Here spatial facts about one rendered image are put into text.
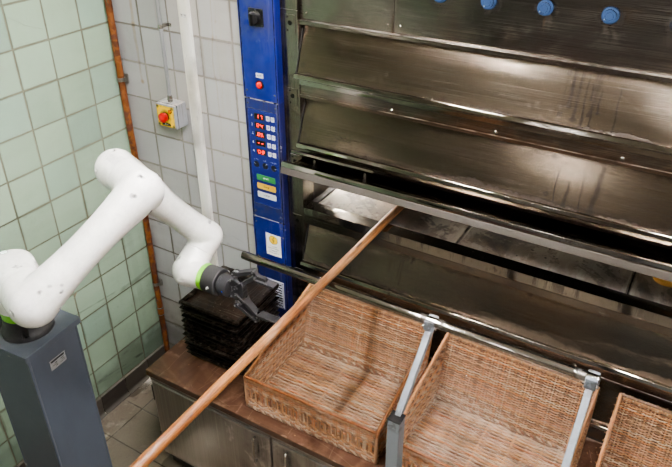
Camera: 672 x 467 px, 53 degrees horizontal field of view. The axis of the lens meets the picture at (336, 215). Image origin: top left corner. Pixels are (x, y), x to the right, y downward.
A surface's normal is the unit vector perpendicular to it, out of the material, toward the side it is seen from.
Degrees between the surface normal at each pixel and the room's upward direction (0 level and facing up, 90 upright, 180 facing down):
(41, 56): 90
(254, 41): 90
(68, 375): 90
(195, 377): 0
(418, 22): 90
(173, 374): 0
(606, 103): 70
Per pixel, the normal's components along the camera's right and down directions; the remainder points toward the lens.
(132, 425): 0.00, -0.86
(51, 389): 0.89, 0.22
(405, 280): -0.48, 0.11
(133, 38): -0.51, 0.43
